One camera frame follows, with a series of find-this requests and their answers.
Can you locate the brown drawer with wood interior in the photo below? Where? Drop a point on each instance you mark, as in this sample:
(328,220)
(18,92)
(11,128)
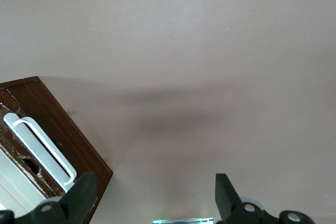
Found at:
(11,144)

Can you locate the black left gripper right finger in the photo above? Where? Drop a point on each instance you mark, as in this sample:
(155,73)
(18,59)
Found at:
(227,197)

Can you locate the brown table cover sheet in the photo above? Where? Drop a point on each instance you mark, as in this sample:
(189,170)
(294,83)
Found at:
(183,51)

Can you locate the dark brown wooden drawer cabinet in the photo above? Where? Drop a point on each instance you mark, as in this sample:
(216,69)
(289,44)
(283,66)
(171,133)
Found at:
(65,119)

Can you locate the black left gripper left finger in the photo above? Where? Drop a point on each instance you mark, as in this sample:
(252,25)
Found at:
(76,197)

